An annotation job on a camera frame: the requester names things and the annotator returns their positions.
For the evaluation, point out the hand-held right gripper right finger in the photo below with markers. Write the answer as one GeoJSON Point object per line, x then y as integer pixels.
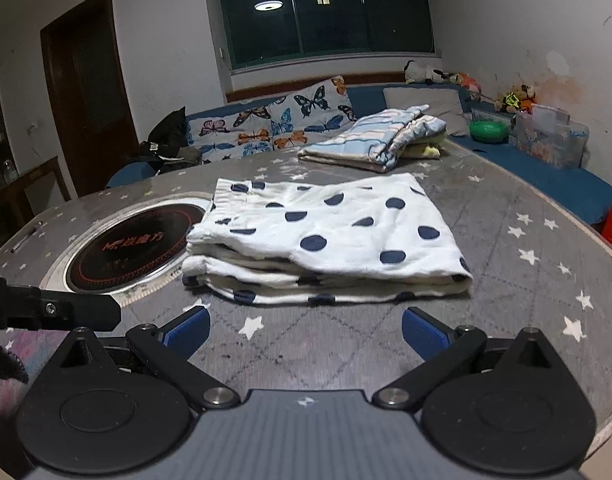
{"type": "Point", "coordinates": [426, 332]}

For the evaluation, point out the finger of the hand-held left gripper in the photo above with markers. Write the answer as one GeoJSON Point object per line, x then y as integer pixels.
{"type": "Point", "coordinates": [75, 312]}

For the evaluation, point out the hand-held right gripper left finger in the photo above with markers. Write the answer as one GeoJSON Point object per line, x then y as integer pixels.
{"type": "Point", "coordinates": [188, 332]}

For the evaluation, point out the white polka-dot pants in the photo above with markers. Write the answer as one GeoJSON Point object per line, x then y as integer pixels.
{"type": "Point", "coordinates": [336, 255]}

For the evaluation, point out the striped folded clothes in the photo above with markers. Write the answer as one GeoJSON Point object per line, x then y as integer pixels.
{"type": "Point", "coordinates": [371, 137]}

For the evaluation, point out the clear pen with black cap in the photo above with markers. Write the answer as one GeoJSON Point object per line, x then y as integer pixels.
{"type": "Point", "coordinates": [28, 238]}

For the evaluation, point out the round black induction cooktop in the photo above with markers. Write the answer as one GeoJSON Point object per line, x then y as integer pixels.
{"type": "Point", "coordinates": [135, 245]}

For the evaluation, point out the grey star-print tablecloth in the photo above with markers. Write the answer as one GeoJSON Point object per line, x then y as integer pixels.
{"type": "Point", "coordinates": [511, 285]}

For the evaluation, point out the wooden side table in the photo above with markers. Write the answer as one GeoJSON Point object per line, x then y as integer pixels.
{"type": "Point", "coordinates": [35, 195]}

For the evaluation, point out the clear glass jar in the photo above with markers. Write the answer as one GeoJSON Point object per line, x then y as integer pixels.
{"type": "Point", "coordinates": [6, 171]}

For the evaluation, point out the yellow folded cloth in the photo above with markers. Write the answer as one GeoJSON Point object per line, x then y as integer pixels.
{"type": "Point", "coordinates": [428, 150]}

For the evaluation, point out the black bag on sofa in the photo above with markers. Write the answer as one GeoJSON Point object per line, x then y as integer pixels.
{"type": "Point", "coordinates": [165, 135]}

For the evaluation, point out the wide butterfly-print cushion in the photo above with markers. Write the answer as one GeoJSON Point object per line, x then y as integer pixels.
{"type": "Point", "coordinates": [235, 132]}

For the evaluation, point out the green bowl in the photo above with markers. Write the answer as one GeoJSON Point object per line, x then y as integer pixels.
{"type": "Point", "coordinates": [487, 131]}

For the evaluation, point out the brown wooden door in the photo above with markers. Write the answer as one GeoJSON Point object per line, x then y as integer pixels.
{"type": "Point", "coordinates": [90, 90]}

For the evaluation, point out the clear plastic storage box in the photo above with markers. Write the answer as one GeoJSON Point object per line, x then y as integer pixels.
{"type": "Point", "coordinates": [551, 140]}

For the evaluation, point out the grey pillow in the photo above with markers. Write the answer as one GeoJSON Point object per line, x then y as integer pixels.
{"type": "Point", "coordinates": [436, 102]}

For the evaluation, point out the square butterfly-print cushion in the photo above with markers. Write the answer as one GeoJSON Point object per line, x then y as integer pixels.
{"type": "Point", "coordinates": [316, 110]}

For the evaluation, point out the yellow green plush toy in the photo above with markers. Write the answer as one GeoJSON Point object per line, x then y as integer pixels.
{"type": "Point", "coordinates": [516, 100]}

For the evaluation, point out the orange pink plush toy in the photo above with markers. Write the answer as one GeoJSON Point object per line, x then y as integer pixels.
{"type": "Point", "coordinates": [470, 85]}

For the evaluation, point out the black and white plush toy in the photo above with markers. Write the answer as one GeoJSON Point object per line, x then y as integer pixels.
{"type": "Point", "coordinates": [428, 74]}

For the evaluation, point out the dark green-framed window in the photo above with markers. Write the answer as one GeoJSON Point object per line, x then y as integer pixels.
{"type": "Point", "coordinates": [326, 15]}

